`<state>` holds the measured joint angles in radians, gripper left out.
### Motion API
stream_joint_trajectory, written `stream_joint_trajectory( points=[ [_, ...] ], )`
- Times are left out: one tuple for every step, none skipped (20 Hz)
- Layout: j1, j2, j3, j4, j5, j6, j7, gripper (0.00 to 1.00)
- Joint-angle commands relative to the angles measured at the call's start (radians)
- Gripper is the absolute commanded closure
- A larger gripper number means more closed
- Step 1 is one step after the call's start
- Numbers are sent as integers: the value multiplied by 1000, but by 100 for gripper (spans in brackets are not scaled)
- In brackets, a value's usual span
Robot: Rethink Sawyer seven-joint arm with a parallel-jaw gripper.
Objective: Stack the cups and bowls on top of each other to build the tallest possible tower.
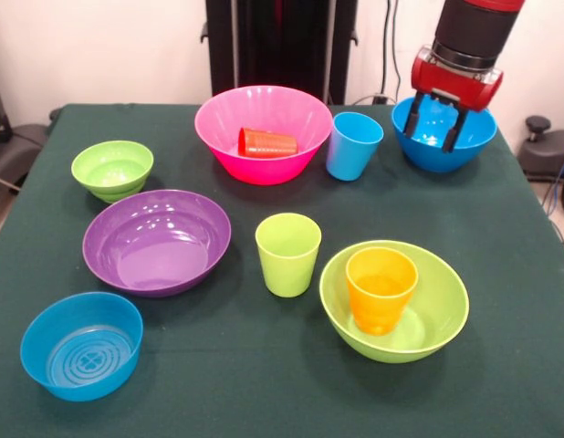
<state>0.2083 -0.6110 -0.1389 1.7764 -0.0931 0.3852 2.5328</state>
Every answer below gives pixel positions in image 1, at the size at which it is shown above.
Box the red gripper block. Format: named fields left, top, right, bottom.
left=403, top=44, right=505, bottom=153

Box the pink plastic bowl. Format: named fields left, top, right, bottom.
left=193, top=85, right=334, bottom=186

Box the green plastic cup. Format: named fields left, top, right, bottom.
left=255, top=212, right=323, bottom=298

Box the purple plastic bowl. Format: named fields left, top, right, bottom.
left=81, top=189, right=233, bottom=298

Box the red plastic cup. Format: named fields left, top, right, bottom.
left=237, top=127, right=299, bottom=159

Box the small green ribbed bowl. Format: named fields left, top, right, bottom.
left=70, top=140, right=155, bottom=204

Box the orange plastic cup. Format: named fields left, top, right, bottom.
left=345, top=246, right=420, bottom=337

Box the grey pedestal foot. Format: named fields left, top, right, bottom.
left=0, top=122, right=50, bottom=193
left=517, top=115, right=564, bottom=183

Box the large green plastic bowl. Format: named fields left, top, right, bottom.
left=319, top=239, right=471, bottom=365

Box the dark green tablecloth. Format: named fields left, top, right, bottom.
left=0, top=103, right=564, bottom=438

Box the blue plastic cup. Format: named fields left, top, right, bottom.
left=326, top=111, right=385, bottom=183

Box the black wall cable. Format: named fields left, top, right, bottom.
left=381, top=0, right=404, bottom=102

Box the small blue patterned bowl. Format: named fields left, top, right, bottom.
left=19, top=291, right=144, bottom=403

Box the large blue plastic bowl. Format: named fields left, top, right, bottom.
left=391, top=95, right=498, bottom=173

